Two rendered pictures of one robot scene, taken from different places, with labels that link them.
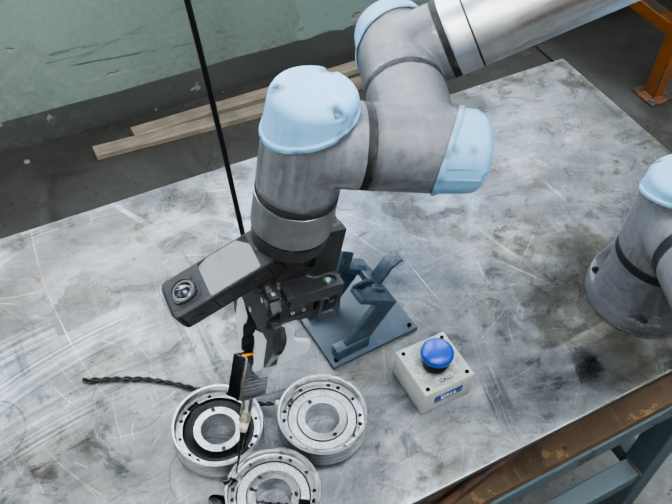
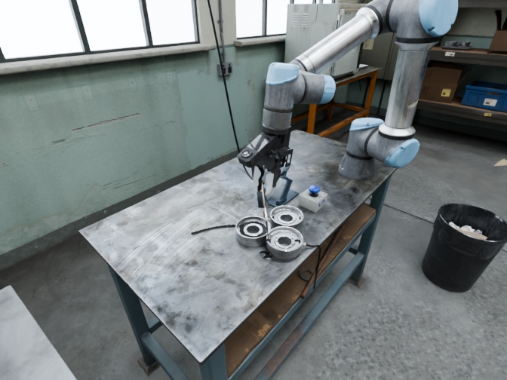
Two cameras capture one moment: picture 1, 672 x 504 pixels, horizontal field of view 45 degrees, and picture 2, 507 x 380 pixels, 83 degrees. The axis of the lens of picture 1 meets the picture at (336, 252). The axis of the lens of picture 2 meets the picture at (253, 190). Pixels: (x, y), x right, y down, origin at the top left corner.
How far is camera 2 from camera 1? 0.47 m
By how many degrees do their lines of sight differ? 21
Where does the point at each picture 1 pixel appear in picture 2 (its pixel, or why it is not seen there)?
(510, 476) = (338, 246)
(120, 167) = not seen: hidden behind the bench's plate
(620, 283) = (353, 163)
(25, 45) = (93, 183)
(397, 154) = (311, 83)
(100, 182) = not seen: hidden behind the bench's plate
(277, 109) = (277, 68)
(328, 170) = (294, 89)
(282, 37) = (185, 169)
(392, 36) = not seen: hidden behind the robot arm
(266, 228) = (273, 120)
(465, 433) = (332, 213)
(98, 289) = (181, 209)
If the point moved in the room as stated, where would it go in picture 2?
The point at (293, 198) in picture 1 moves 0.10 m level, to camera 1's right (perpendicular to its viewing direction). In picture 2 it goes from (284, 102) to (320, 99)
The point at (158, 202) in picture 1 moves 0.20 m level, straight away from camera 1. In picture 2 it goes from (190, 182) to (170, 164)
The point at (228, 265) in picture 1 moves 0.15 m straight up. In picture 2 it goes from (259, 142) to (259, 82)
